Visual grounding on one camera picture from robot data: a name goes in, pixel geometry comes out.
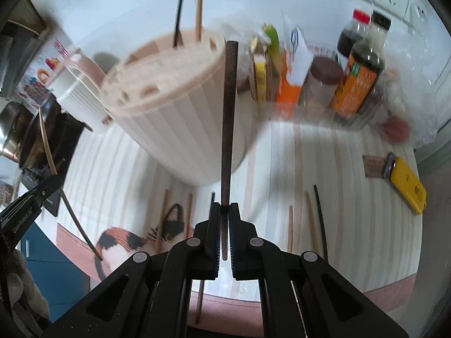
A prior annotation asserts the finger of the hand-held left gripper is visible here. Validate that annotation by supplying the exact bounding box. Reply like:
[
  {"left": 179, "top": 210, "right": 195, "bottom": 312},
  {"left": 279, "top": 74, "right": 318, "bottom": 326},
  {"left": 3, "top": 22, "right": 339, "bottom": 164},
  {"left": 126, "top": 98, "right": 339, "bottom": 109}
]
[{"left": 0, "top": 174, "right": 64, "bottom": 244}]

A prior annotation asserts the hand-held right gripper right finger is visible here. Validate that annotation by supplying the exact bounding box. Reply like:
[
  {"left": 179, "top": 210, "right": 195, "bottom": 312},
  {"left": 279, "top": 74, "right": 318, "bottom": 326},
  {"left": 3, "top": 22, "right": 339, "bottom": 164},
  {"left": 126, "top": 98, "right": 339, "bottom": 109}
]
[{"left": 229, "top": 202, "right": 409, "bottom": 338}]

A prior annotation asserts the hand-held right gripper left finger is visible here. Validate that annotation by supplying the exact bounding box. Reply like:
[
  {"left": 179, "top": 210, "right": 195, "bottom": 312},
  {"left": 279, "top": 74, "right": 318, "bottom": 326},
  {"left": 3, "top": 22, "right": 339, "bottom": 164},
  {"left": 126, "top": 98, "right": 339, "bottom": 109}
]
[{"left": 46, "top": 202, "right": 222, "bottom": 338}]

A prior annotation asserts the light wooden chopstick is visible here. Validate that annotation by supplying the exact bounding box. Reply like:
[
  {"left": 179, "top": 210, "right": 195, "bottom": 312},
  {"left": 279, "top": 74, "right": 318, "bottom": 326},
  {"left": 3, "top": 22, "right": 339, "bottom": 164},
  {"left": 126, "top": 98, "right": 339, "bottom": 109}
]
[
  {"left": 195, "top": 0, "right": 204, "bottom": 41},
  {"left": 287, "top": 205, "right": 294, "bottom": 253},
  {"left": 185, "top": 193, "right": 193, "bottom": 240},
  {"left": 155, "top": 189, "right": 169, "bottom": 254},
  {"left": 304, "top": 192, "right": 319, "bottom": 252}
]

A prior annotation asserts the dark brown chopstick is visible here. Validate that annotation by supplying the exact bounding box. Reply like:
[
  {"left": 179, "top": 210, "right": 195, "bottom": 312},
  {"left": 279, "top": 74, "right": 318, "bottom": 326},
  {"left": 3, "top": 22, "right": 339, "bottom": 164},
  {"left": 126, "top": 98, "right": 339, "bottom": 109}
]
[
  {"left": 195, "top": 192, "right": 215, "bottom": 325},
  {"left": 38, "top": 106, "right": 104, "bottom": 262},
  {"left": 219, "top": 41, "right": 239, "bottom": 262}
]

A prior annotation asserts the black chopstick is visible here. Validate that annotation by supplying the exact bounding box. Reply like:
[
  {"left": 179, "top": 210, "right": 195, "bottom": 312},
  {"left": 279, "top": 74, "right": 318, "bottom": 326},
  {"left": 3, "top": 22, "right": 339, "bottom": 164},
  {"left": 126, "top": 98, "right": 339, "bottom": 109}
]
[
  {"left": 173, "top": 0, "right": 187, "bottom": 47},
  {"left": 313, "top": 184, "right": 330, "bottom": 264}
]

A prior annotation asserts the beige ribbed utensil holder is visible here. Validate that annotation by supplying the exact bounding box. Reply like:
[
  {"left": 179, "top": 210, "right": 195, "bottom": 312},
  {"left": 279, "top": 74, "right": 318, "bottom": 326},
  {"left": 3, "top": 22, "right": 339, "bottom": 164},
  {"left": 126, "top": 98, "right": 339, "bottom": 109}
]
[{"left": 100, "top": 28, "right": 249, "bottom": 185}]

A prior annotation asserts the person's left hand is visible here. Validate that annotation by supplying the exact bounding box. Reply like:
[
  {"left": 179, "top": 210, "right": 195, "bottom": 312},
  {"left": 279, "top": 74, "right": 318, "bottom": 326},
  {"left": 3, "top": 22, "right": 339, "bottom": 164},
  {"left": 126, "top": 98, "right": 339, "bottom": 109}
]
[{"left": 0, "top": 252, "right": 50, "bottom": 325}]

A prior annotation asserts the black cooktop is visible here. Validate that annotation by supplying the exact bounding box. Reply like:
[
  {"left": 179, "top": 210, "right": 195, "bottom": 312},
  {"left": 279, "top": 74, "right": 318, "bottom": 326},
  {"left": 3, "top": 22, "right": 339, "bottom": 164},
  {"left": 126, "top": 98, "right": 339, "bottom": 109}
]
[{"left": 21, "top": 155, "right": 76, "bottom": 217}]

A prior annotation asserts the blue cabinet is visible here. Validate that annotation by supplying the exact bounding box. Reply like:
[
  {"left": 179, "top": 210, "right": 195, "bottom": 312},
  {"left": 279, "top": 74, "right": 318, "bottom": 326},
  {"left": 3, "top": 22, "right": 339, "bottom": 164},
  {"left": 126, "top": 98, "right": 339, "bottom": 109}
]
[{"left": 19, "top": 215, "right": 92, "bottom": 312}]

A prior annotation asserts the black wok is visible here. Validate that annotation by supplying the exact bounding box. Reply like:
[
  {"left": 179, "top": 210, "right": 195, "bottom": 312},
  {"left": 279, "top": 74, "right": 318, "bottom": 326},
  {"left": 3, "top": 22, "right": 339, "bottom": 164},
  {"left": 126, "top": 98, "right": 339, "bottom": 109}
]
[{"left": 19, "top": 93, "right": 85, "bottom": 170}]

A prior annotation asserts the steel pot with lid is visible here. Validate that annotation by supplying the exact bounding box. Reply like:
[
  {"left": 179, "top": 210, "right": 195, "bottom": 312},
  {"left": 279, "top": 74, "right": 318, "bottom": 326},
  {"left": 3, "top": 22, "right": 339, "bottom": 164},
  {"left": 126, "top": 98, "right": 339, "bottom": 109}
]
[{"left": 0, "top": 101, "right": 37, "bottom": 163}]

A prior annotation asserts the white pink electric kettle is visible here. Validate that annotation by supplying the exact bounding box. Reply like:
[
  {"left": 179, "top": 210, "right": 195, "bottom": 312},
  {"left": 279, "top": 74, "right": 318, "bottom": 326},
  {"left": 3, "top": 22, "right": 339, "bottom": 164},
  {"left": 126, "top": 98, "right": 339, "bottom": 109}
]
[{"left": 46, "top": 51, "right": 113, "bottom": 134}]

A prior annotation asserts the striped cat print mat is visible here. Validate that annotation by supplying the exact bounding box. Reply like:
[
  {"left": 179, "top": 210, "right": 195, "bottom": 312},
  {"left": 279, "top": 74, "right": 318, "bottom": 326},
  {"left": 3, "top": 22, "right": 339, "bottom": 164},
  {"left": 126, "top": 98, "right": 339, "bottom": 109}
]
[{"left": 56, "top": 120, "right": 423, "bottom": 312}]

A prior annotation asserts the clear plastic tray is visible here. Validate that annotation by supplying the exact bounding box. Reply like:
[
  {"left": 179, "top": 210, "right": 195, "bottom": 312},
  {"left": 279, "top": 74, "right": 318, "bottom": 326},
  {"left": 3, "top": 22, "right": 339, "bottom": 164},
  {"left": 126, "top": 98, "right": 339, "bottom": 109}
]
[{"left": 247, "top": 42, "right": 386, "bottom": 132}]

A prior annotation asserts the black range hood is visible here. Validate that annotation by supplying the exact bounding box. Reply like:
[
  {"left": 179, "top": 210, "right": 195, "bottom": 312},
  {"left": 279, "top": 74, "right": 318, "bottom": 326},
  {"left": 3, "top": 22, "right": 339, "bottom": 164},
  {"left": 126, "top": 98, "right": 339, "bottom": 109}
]
[{"left": 0, "top": 0, "right": 48, "bottom": 96}]

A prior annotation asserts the small brown card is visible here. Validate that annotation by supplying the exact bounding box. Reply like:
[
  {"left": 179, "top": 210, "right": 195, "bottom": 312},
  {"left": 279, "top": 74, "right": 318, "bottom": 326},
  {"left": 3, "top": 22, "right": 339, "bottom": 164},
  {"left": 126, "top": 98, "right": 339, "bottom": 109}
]
[{"left": 363, "top": 155, "right": 387, "bottom": 178}]

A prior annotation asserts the white orange seasoning packet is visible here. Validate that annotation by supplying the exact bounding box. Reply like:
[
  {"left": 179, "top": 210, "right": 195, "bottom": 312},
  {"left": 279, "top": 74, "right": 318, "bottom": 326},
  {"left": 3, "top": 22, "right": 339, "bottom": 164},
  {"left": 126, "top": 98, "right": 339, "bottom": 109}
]
[{"left": 275, "top": 26, "right": 314, "bottom": 109}]

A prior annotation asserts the yellow rectangular tool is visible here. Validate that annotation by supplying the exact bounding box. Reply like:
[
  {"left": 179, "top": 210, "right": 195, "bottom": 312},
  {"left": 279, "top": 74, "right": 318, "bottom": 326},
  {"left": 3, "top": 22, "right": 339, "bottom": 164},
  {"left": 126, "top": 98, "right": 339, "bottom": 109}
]
[{"left": 383, "top": 152, "right": 428, "bottom": 216}]

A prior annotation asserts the brown lid clear jar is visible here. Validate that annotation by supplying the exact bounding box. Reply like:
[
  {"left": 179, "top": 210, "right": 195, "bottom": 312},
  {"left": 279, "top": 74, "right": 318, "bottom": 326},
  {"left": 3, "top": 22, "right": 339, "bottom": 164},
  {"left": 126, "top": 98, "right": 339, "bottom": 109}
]
[{"left": 303, "top": 56, "right": 344, "bottom": 111}]

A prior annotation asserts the small red packet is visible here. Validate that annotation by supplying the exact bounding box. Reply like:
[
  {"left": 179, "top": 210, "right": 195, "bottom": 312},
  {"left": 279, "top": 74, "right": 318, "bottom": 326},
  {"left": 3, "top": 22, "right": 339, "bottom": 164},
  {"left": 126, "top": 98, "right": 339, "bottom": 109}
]
[{"left": 382, "top": 118, "right": 411, "bottom": 143}]

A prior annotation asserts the black cap orange label bottle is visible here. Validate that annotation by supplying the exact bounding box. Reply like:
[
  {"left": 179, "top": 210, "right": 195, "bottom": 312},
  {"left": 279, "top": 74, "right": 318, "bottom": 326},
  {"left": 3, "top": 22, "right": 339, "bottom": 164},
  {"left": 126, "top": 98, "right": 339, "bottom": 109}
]
[{"left": 329, "top": 11, "right": 392, "bottom": 124}]

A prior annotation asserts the red cap sauce bottle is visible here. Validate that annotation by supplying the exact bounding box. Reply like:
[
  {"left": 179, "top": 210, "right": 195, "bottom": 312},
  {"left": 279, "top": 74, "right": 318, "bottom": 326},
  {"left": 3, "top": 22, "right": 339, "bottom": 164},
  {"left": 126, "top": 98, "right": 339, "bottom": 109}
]
[{"left": 336, "top": 9, "right": 372, "bottom": 67}]

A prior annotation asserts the clear plastic bag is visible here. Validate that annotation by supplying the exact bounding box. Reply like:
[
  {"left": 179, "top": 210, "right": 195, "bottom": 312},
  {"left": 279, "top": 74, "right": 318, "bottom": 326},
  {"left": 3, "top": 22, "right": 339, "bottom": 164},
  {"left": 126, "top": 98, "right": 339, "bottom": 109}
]
[{"left": 382, "top": 39, "right": 446, "bottom": 146}]

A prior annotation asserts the colourful wall sticker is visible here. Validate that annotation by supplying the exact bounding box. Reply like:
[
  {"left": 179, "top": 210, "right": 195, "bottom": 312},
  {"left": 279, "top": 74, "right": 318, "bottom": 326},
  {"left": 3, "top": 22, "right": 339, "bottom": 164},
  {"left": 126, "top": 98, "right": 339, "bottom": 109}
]
[{"left": 14, "top": 37, "right": 76, "bottom": 104}]

